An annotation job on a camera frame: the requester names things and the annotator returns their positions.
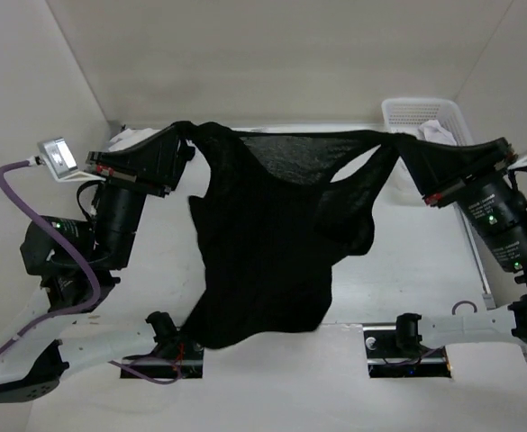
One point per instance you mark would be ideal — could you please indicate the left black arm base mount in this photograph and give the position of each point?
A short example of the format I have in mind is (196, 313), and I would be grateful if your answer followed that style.
(184, 361)

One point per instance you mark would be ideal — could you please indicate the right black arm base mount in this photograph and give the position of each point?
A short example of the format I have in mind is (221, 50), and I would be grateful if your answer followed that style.
(395, 350)

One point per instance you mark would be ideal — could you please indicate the folded white tank top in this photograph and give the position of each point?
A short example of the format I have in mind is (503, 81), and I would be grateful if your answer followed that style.
(129, 138)

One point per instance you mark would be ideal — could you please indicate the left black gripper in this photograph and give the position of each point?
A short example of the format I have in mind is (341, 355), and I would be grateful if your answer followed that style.
(151, 163)

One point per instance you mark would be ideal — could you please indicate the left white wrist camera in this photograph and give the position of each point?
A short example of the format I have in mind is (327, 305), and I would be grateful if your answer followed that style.
(57, 157)

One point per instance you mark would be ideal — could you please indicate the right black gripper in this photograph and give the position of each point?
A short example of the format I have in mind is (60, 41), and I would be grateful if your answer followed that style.
(439, 167)

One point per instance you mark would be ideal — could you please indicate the white crumpled tank top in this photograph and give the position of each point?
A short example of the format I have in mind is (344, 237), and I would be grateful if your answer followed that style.
(432, 131)

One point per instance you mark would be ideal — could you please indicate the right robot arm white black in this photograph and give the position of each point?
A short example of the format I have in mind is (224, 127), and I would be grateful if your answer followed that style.
(497, 212)

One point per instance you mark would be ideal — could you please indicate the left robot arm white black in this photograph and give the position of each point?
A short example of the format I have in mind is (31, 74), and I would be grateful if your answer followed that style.
(76, 262)

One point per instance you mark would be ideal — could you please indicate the white plastic basket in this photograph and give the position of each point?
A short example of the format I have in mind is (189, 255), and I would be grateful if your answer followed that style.
(407, 114)

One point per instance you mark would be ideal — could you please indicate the black tank top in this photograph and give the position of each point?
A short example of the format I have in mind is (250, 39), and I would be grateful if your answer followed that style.
(280, 211)

